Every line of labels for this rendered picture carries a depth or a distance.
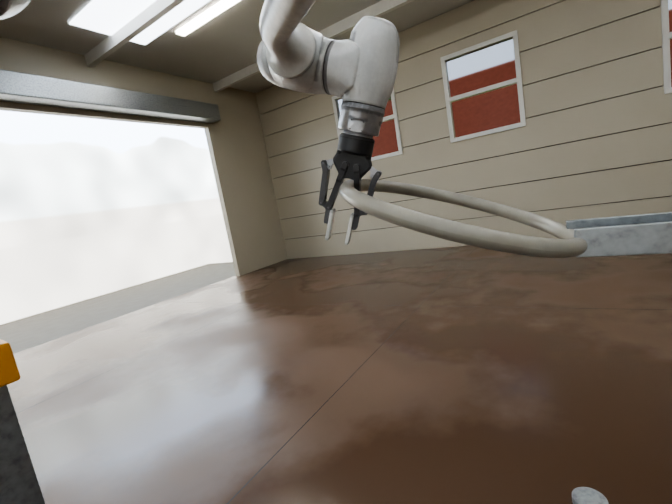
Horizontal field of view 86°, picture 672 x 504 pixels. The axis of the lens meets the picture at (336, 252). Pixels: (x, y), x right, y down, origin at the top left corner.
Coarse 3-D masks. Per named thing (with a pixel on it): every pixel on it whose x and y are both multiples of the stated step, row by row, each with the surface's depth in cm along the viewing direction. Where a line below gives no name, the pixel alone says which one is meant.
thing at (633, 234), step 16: (576, 224) 71; (592, 224) 70; (608, 224) 68; (624, 224) 67; (640, 224) 58; (656, 224) 57; (592, 240) 61; (608, 240) 60; (624, 240) 59; (640, 240) 58; (656, 240) 57; (576, 256) 62; (592, 256) 61
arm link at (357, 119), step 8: (344, 104) 71; (352, 104) 70; (360, 104) 69; (344, 112) 72; (352, 112) 70; (360, 112) 70; (368, 112) 70; (376, 112) 70; (384, 112) 73; (344, 120) 72; (352, 120) 71; (360, 120) 70; (368, 120) 70; (376, 120) 71; (344, 128) 72; (352, 128) 71; (360, 128) 71; (368, 128) 71; (376, 128) 72; (360, 136) 73; (368, 136) 73
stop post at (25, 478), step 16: (0, 352) 69; (0, 368) 69; (16, 368) 70; (0, 384) 68; (0, 400) 70; (0, 416) 70; (16, 416) 72; (0, 432) 70; (16, 432) 71; (0, 448) 69; (16, 448) 71; (0, 464) 69; (16, 464) 71; (32, 464) 73; (0, 480) 69; (16, 480) 71; (32, 480) 73; (0, 496) 69; (16, 496) 71; (32, 496) 73
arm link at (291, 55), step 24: (288, 0) 44; (312, 0) 44; (264, 24) 55; (288, 24) 51; (264, 48) 72; (288, 48) 64; (312, 48) 67; (264, 72) 75; (288, 72) 69; (312, 72) 70
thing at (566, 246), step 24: (360, 192) 65; (408, 192) 95; (432, 192) 96; (384, 216) 58; (408, 216) 56; (432, 216) 55; (504, 216) 89; (528, 216) 84; (456, 240) 54; (480, 240) 53; (504, 240) 52; (528, 240) 53; (552, 240) 55; (576, 240) 59
